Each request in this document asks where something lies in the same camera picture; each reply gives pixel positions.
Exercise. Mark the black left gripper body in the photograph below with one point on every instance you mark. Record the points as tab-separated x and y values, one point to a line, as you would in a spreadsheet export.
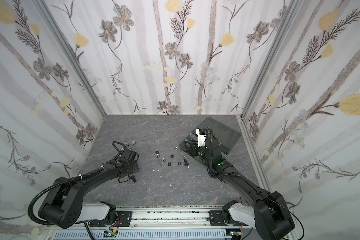
133	168

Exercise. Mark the grey compartment organizer box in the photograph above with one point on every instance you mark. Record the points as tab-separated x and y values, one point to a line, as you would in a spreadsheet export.
225	136

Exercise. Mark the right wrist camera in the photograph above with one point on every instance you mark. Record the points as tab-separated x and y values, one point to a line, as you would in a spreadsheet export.
201	135

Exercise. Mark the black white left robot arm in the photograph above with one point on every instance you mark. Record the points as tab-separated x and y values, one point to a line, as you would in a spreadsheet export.
62	204

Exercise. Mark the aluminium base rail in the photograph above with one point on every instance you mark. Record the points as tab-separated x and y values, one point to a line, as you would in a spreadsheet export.
153	218

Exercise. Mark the black screw with silver head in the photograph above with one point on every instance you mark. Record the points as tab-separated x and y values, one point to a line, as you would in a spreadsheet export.
185	161

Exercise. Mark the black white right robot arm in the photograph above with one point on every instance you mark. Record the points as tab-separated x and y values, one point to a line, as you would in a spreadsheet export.
265	212

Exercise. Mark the black screw lower left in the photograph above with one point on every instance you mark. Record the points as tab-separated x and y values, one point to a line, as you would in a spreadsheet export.
133	179

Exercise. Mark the white slotted cable duct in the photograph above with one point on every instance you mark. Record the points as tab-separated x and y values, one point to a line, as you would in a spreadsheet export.
168	234

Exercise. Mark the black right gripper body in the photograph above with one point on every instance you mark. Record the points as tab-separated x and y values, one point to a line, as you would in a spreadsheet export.
193	147

